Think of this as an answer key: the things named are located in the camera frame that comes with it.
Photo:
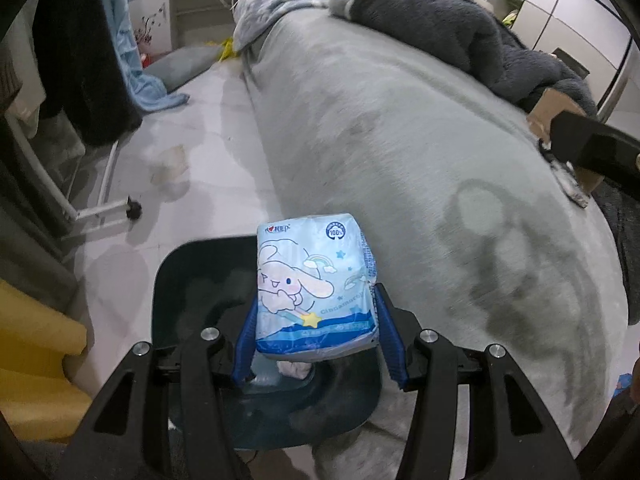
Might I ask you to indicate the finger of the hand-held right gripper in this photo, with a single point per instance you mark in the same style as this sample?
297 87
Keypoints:
595 145

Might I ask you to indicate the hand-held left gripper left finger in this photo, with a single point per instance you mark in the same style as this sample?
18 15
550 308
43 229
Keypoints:
242 360

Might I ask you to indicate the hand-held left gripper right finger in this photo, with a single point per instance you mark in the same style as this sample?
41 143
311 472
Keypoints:
387 340

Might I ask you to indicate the white tissue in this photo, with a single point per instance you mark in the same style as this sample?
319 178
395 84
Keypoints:
294 369

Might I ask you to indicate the brown cardboard piece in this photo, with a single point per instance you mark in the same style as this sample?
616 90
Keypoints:
550 105

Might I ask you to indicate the dark teal trash bin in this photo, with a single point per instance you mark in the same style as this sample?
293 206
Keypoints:
200 280

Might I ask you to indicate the blue cartoon tissue packet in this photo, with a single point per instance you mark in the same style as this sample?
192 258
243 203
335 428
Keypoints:
310 280

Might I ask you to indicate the dark office chair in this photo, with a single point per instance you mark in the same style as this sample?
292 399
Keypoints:
575 67

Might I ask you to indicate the white wardrobe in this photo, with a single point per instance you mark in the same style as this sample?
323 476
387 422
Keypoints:
565 5

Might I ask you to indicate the yellow green garment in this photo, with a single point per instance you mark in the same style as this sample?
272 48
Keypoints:
511 19

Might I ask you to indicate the grey upholstered bed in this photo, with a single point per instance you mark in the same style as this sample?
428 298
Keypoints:
400 160

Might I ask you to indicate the dark grey fleece blanket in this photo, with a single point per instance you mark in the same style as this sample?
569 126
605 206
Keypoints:
450 25

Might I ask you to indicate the yellow foam cushion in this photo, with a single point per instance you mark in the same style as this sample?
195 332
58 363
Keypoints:
35 360

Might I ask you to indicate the white clothes rack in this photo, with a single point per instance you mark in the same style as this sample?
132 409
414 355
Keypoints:
100 208

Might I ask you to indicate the grey floor cushion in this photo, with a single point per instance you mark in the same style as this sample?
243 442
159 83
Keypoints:
185 65

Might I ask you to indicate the yellow cloth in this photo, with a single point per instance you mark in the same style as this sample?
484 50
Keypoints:
226 50

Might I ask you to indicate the long black fleece garment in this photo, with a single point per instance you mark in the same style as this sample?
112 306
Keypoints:
85 85

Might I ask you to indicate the light blue bathrobe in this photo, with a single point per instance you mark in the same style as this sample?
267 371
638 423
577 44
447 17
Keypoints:
125 35

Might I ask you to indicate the white vanity desk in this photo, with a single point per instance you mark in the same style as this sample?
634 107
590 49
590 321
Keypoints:
195 10

